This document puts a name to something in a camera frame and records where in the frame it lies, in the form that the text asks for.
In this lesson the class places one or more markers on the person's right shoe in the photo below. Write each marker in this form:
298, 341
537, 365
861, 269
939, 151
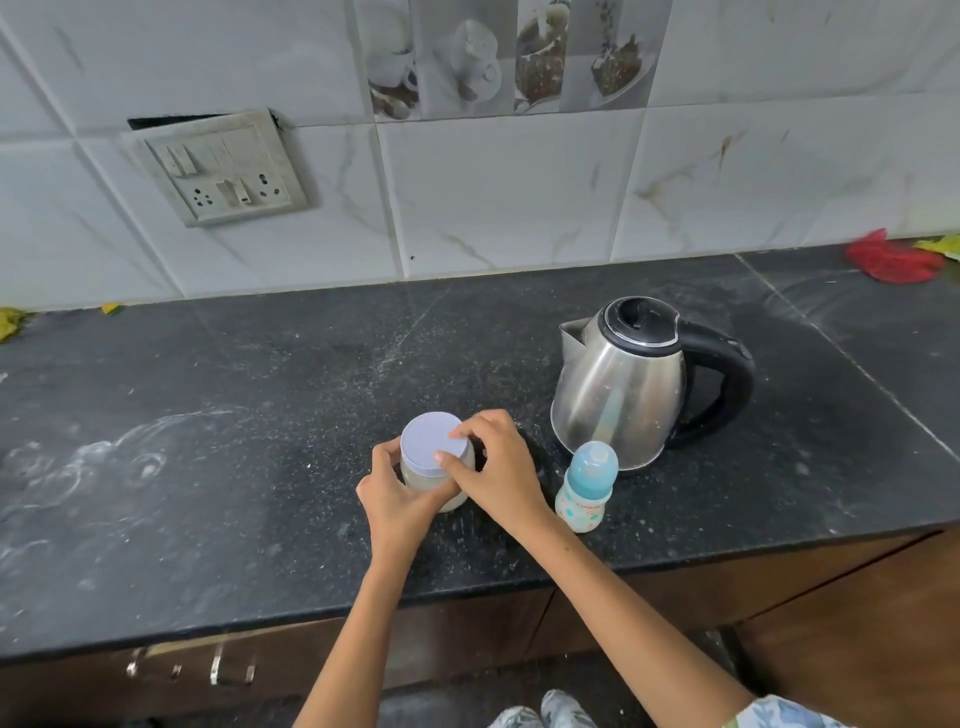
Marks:
566, 710

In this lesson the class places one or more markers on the person's right thumb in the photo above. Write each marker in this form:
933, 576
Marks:
454, 469

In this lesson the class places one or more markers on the yellow crumpled scrap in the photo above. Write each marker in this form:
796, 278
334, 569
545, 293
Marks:
10, 322

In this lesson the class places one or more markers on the brown wooden cabinet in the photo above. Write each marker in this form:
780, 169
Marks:
847, 622

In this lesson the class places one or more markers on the person's right forearm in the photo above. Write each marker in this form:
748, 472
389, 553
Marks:
630, 622

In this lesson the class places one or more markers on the yellow green cloth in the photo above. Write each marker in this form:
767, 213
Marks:
943, 245

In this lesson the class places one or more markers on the person's left forearm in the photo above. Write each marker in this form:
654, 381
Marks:
360, 637

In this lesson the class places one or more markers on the person's left shoe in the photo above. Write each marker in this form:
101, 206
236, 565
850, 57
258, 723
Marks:
516, 718

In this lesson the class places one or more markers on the stainless steel electric kettle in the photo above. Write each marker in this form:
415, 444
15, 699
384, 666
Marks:
622, 382

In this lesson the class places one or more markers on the person's shoe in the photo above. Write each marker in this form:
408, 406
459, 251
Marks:
566, 710
516, 718

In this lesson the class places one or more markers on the grey wall switch board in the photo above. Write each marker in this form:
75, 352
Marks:
225, 169

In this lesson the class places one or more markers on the small yellow scrap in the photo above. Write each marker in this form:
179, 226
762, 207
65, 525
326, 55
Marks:
111, 308

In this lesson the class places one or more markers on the red cloth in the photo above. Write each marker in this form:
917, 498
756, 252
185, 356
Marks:
892, 261

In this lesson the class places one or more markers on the white round jar lid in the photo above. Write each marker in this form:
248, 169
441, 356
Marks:
427, 446

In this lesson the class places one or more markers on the clear glass jar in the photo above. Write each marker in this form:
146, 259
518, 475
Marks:
444, 496

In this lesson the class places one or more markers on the person's left thumb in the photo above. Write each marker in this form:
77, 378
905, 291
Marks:
439, 501

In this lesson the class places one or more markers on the person's left hand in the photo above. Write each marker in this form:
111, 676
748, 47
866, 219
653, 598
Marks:
396, 511

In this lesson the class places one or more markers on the person's right hand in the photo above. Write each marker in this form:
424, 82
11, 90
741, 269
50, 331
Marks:
504, 480

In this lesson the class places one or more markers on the person's patterned sleeve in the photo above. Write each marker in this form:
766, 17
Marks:
784, 712

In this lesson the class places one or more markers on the blue capped baby bottle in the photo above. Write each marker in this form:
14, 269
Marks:
589, 487

